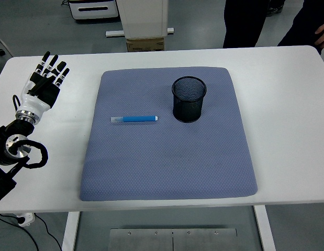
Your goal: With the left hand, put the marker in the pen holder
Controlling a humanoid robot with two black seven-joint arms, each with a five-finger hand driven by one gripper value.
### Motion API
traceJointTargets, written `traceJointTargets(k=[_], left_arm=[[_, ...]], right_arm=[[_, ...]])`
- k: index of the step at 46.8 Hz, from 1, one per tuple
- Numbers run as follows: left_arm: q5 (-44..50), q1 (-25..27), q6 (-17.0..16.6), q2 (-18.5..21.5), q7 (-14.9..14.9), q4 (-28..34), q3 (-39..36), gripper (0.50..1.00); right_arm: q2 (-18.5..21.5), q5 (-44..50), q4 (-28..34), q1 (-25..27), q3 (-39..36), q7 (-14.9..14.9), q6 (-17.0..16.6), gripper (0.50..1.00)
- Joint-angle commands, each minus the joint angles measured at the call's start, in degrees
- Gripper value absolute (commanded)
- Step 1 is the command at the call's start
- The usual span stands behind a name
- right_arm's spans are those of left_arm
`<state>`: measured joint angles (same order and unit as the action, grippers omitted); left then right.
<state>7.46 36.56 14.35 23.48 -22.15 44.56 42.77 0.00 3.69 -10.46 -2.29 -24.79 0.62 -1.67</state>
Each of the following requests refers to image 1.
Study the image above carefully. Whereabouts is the person's dark shoe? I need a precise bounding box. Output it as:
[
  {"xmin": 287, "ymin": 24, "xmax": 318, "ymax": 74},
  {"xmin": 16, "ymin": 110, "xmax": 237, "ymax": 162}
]
[{"xmin": 266, "ymin": 0, "xmax": 286, "ymax": 17}]

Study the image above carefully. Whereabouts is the blue marker pen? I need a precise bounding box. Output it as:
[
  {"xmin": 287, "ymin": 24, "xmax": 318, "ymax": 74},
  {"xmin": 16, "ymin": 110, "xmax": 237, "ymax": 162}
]
[{"xmin": 110, "ymin": 115, "xmax": 159, "ymax": 124}]

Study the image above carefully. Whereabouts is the white table leg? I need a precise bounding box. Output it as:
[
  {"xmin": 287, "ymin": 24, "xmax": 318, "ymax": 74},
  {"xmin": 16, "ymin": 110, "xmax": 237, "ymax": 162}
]
[
  {"xmin": 61, "ymin": 211, "xmax": 81, "ymax": 251},
  {"xmin": 253, "ymin": 206, "xmax": 277, "ymax": 251}
]

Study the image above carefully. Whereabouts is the person's hand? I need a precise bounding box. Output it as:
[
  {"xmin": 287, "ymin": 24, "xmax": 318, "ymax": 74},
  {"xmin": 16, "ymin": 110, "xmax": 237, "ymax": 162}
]
[{"xmin": 315, "ymin": 22, "xmax": 324, "ymax": 48}]

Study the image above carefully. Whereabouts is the white appliance with black slot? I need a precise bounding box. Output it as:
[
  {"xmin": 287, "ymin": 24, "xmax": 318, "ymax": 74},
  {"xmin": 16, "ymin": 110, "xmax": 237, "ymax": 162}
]
[{"xmin": 68, "ymin": 0, "xmax": 119, "ymax": 21}]

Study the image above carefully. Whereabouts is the brown cardboard box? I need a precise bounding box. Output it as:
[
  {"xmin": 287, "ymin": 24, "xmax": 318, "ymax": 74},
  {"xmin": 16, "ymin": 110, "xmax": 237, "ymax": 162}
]
[{"xmin": 126, "ymin": 37, "xmax": 165, "ymax": 52}]

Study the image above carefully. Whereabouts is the blue-grey textured mat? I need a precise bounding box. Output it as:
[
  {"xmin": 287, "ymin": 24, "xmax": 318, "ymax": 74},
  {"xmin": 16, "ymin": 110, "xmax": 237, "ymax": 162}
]
[{"xmin": 79, "ymin": 66, "xmax": 259, "ymax": 202}]

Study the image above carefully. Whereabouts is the white power strip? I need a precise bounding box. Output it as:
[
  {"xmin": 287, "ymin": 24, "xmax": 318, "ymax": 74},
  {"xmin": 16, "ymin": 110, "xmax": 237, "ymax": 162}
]
[{"xmin": 14, "ymin": 212, "xmax": 36, "ymax": 227}]

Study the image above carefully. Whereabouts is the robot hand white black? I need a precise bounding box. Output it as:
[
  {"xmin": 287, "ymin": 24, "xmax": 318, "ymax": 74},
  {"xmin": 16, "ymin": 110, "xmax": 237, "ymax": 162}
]
[{"xmin": 16, "ymin": 51, "xmax": 71, "ymax": 118}]

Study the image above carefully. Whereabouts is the black mesh pen holder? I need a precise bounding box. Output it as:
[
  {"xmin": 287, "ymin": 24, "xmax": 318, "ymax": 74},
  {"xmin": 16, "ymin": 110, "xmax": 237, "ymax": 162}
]
[{"xmin": 171, "ymin": 76, "xmax": 207, "ymax": 123}]

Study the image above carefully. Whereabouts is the grey metal plate with screws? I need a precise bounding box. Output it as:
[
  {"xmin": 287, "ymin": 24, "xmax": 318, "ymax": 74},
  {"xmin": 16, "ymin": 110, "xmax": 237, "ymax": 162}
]
[{"xmin": 108, "ymin": 228, "xmax": 238, "ymax": 251}]

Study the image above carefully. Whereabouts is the black floor cable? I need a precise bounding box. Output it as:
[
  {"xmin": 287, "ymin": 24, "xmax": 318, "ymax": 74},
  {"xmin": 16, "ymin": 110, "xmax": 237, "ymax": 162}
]
[{"xmin": 0, "ymin": 213, "xmax": 63, "ymax": 251}]

